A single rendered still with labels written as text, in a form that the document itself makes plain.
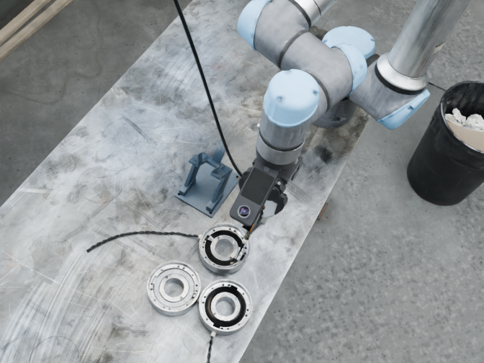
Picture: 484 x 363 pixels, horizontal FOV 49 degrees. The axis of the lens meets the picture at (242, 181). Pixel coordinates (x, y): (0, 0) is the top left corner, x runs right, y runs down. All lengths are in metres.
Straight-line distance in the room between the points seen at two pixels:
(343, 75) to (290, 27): 0.12
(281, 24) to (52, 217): 0.64
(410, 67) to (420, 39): 0.07
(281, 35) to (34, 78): 1.80
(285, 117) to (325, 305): 1.32
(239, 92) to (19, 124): 1.24
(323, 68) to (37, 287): 0.70
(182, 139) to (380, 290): 1.09
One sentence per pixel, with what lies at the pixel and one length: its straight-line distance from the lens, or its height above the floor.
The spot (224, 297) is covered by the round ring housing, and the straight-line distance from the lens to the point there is 1.09.
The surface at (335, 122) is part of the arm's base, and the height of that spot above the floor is 0.82.
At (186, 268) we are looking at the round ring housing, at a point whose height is 0.83.
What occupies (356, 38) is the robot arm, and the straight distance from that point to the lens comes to 1.25.
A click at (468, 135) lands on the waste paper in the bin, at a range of 2.14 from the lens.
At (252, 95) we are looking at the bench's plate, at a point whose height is 0.80.
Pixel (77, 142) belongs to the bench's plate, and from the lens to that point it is 1.30.
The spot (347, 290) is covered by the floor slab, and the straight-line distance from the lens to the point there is 2.05.
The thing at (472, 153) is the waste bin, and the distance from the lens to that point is 2.00.
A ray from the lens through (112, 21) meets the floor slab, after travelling 2.74.
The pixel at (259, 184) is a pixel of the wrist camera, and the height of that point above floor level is 1.08.
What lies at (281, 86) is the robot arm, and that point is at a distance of 0.77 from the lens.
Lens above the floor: 1.85
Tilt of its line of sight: 59 degrees down
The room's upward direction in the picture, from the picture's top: 11 degrees clockwise
